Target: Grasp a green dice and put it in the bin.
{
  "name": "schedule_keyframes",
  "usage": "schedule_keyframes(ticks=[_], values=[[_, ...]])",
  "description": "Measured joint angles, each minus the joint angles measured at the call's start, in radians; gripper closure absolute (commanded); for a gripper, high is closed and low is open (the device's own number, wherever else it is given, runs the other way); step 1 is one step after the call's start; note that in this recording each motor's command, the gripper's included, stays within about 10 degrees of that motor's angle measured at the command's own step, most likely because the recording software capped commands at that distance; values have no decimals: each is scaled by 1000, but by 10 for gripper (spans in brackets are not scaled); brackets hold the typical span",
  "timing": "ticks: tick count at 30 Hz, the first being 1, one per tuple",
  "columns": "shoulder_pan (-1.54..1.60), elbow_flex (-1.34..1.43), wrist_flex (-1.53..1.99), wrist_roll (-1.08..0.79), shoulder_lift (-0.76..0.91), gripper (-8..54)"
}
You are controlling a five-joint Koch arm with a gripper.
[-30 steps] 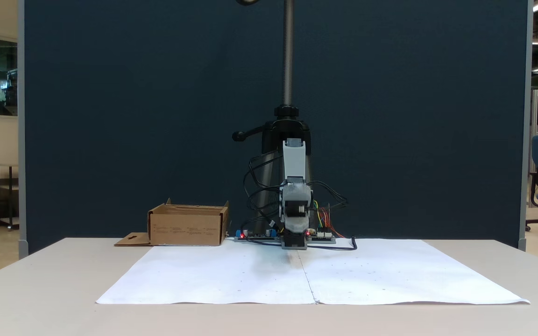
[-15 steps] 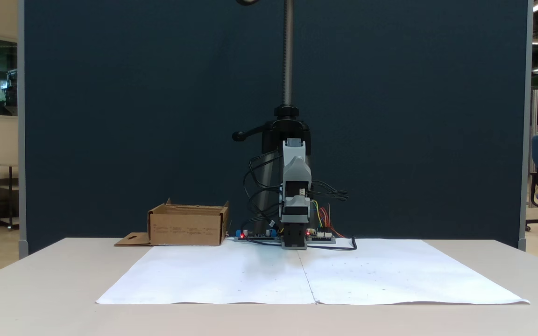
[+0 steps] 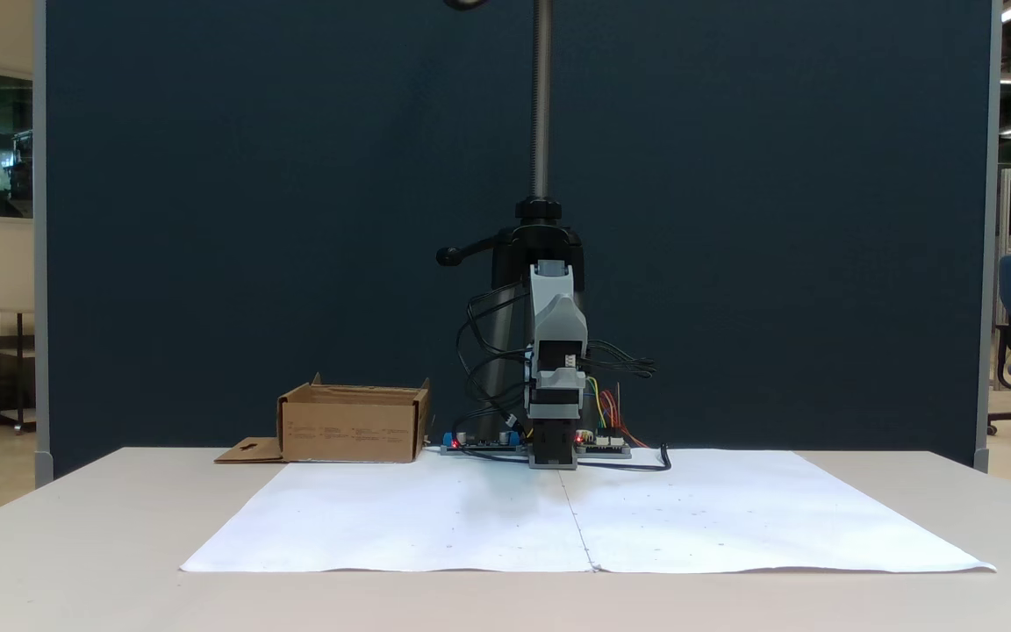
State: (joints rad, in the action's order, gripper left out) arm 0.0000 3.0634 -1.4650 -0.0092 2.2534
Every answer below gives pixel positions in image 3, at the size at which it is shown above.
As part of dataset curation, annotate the dark blue partition panel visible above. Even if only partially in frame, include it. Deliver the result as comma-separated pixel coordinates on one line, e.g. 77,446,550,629
34,0,1002,479

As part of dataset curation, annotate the red jumper wire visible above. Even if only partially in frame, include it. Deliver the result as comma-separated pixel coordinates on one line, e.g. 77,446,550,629
602,384,647,449

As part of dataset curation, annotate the brown cardboard box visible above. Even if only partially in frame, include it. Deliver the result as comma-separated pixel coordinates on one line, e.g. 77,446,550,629
214,373,432,464

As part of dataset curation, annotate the thin black gripper cable loop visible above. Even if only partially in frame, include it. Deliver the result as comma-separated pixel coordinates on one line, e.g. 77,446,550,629
584,339,658,380

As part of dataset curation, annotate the blue circuit board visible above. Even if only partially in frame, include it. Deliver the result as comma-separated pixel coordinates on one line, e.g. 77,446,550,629
441,430,524,456

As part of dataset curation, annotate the white paper sheet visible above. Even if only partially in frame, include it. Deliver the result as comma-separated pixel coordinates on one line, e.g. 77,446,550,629
558,449,996,574
181,458,594,573

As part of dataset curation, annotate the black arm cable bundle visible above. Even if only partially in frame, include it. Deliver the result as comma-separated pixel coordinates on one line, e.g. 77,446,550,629
453,285,533,440

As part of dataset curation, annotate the circuit board with red LED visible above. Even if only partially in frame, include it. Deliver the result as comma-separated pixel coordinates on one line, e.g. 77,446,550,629
576,428,632,459

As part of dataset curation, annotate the framed wall window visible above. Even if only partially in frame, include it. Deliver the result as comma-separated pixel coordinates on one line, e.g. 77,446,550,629
0,61,35,225

